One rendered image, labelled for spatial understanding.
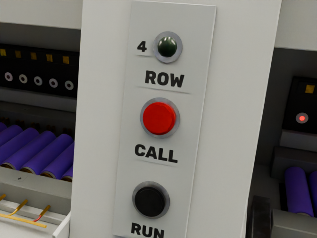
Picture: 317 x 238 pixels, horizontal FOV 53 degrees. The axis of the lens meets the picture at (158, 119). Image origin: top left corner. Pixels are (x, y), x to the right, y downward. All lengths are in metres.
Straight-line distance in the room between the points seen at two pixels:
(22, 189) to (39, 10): 0.14
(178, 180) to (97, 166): 0.04
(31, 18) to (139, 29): 0.07
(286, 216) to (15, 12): 0.22
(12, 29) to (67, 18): 0.27
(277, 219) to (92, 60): 0.17
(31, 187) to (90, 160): 0.10
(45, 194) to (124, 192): 0.10
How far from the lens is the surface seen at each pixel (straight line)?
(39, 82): 0.40
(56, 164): 0.30
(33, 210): 0.28
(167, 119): 0.15
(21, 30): 0.45
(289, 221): 0.25
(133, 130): 0.16
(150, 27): 0.16
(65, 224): 0.20
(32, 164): 0.31
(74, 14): 0.19
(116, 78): 0.16
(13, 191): 0.28
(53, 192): 0.26
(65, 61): 0.37
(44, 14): 0.20
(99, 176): 0.18
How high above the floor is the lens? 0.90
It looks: 11 degrees down
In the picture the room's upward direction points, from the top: 6 degrees clockwise
